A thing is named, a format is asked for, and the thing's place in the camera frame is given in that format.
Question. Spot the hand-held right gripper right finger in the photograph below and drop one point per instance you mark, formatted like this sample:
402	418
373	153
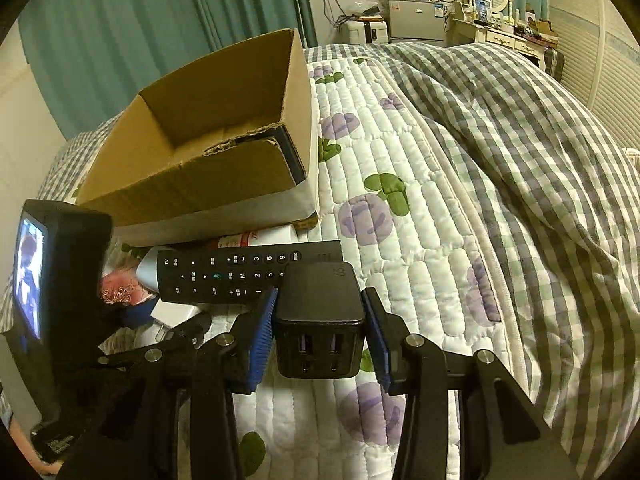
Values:
378	347

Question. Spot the silver suitcase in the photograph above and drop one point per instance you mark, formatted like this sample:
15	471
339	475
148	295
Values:
552	64

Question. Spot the grey checkered pillow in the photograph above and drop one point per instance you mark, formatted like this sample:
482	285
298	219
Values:
65	170

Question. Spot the grey checkered duvet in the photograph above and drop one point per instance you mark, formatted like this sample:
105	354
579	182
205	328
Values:
540	200

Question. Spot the cream dressing table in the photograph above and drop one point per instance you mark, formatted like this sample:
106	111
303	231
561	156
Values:
500	37

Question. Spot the teal curtain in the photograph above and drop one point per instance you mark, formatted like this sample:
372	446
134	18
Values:
125	35

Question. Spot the cardboard box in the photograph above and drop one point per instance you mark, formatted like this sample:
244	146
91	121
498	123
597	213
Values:
200	180

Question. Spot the black remote control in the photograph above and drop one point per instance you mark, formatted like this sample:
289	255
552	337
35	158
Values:
220	275

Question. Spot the grey mini fridge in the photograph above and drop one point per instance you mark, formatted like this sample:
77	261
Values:
417	22

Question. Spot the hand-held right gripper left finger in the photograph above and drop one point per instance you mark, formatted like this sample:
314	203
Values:
262	332

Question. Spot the blue printed box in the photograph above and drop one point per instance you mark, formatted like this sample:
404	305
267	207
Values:
483	8

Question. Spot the blue cloth item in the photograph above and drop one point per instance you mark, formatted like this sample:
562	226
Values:
139	314

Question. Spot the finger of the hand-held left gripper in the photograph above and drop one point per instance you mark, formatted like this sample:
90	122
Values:
186	327

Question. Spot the grey plastic object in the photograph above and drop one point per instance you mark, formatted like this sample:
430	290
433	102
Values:
147	272

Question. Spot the pink floral pouch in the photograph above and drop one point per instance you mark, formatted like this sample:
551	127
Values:
120	287

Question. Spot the person's left forearm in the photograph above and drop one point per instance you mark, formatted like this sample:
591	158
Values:
22	442

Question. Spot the white tube with red print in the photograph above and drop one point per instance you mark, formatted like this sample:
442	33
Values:
260	236

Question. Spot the white power adapter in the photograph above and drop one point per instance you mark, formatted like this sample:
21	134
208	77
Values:
175	312

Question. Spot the quilted purple print mattress pad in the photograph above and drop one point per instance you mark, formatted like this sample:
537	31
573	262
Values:
400	240

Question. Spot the black charger block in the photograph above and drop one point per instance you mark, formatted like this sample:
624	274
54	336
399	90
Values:
320	295

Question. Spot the white suitcase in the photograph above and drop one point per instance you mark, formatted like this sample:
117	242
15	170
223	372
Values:
362	32

